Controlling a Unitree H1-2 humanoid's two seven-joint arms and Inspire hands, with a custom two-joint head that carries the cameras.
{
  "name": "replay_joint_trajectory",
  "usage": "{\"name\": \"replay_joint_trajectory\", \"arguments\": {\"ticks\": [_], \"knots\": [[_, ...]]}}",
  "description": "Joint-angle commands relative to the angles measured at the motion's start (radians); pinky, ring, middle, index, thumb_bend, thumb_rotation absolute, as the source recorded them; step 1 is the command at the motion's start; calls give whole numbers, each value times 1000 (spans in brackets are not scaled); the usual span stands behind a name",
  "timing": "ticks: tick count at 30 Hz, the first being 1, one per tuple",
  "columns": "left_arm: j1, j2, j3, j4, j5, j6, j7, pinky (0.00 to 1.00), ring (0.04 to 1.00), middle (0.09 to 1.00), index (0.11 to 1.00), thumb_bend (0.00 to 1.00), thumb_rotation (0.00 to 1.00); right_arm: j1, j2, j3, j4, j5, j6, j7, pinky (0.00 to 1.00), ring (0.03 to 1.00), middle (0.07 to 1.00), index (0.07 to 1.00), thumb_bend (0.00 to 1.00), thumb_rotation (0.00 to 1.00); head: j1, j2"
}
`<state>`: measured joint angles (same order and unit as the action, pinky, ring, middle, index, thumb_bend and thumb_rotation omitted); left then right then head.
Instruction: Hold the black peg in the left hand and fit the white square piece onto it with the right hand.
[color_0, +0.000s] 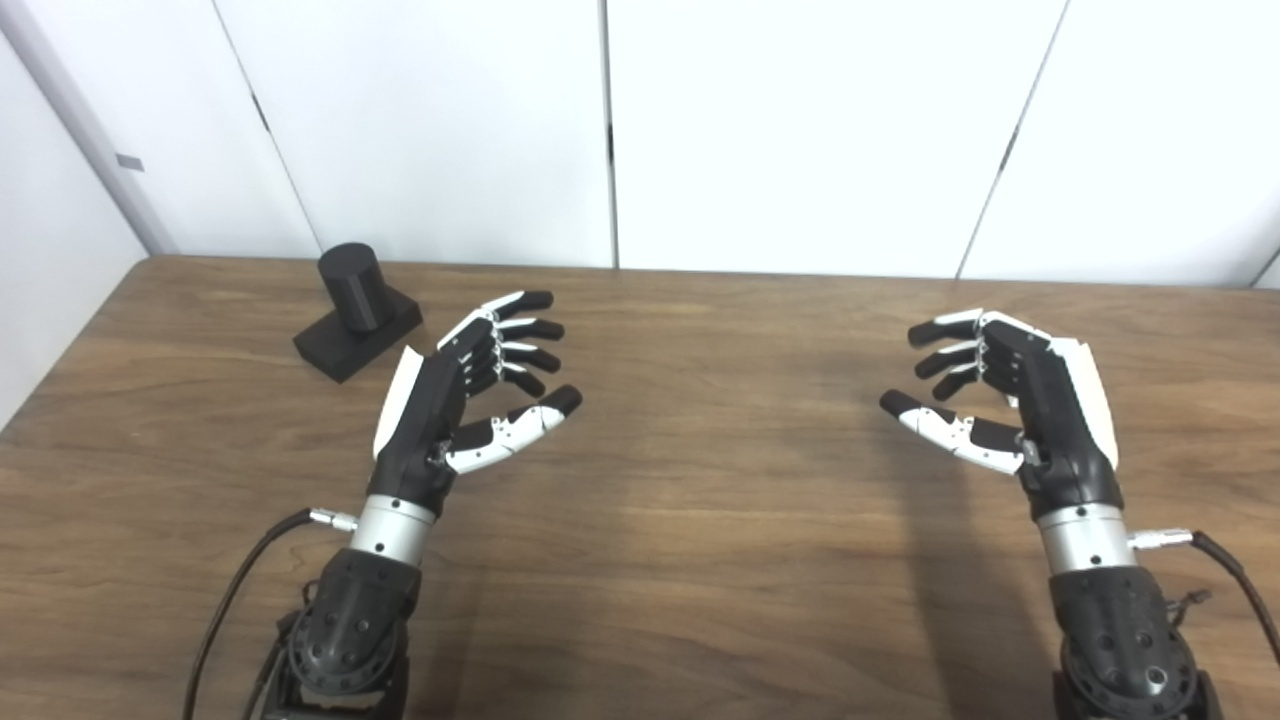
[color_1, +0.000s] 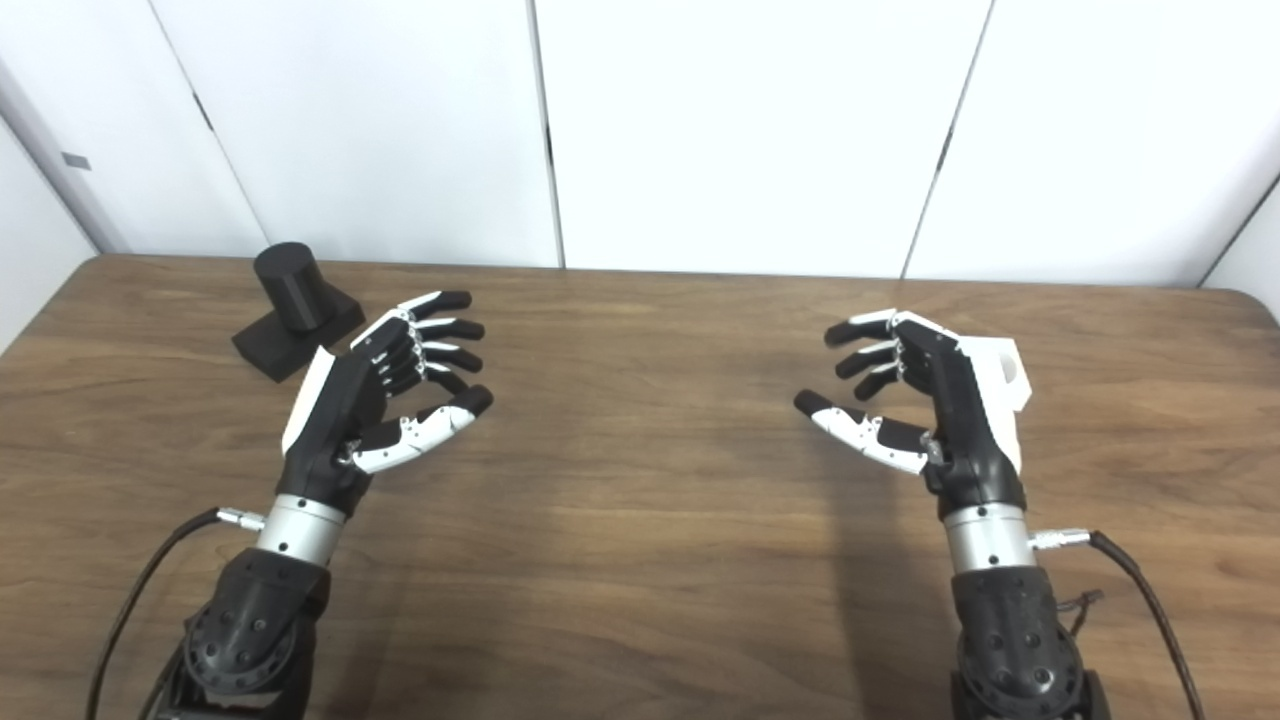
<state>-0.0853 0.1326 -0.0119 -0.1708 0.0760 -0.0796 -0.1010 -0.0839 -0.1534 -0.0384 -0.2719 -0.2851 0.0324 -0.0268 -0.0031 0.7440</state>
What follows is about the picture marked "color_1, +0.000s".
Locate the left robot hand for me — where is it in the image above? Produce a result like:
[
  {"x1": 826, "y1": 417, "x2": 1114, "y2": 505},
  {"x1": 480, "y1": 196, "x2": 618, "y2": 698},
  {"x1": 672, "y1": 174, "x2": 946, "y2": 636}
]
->
[{"x1": 278, "y1": 290, "x2": 495, "y2": 519}]

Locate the black peg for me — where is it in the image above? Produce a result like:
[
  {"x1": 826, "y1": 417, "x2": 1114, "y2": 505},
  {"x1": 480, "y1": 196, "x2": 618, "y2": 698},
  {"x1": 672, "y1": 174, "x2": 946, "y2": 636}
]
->
[{"x1": 231, "y1": 242, "x2": 366, "y2": 384}]

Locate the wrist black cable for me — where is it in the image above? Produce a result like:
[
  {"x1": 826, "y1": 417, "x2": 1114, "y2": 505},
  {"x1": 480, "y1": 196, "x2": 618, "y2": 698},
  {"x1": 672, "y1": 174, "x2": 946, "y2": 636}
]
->
[
  {"x1": 1030, "y1": 528, "x2": 1206, "y2": 720},
  {"x1": 85, "y1": 507, "x2": 266, "y2": 720}
]

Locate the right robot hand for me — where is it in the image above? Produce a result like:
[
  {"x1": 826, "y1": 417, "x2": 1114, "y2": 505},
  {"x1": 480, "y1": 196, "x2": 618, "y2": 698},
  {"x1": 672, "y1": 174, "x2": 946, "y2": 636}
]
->
[{"x1": 794, "y1": 308, "x2": 1029, "y2": 521}]

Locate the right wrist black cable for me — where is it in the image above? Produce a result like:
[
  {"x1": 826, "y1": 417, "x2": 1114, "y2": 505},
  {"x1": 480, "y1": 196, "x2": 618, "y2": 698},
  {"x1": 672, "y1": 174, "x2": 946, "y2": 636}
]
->
[{"x1": 1030, "y1": 528, "x2": 1206, "y2": 720}]

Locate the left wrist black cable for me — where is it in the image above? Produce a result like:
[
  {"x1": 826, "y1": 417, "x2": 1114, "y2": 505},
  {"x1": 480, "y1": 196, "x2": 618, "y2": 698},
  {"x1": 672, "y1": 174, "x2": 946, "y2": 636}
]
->
[{"x1": 85, "y1": 507, "x2": 266, "y2": 720}]

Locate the white square piece with hole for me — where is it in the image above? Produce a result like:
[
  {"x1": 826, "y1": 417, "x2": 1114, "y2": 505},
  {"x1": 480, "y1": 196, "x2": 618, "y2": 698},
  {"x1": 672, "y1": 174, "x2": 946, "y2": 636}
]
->
[{"x1": 958, "y1": 337, "x2": 1033, "y2": 411}]

